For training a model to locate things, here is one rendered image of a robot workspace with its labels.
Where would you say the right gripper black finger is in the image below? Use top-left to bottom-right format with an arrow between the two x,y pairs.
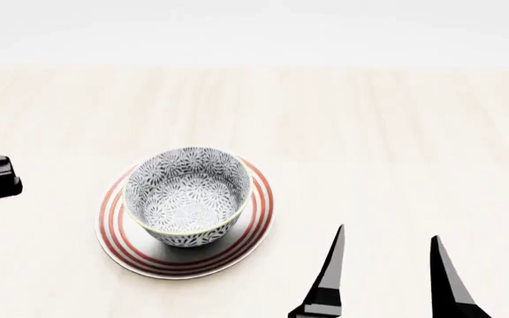
429,234 -> 494,318
287,223 -> 346,318

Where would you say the black white floral patterned bowl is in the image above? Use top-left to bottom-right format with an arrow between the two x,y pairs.
122,146 -> 254,249

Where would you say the white plate with red rings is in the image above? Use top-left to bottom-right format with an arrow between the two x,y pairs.
95,154 -> 276,281

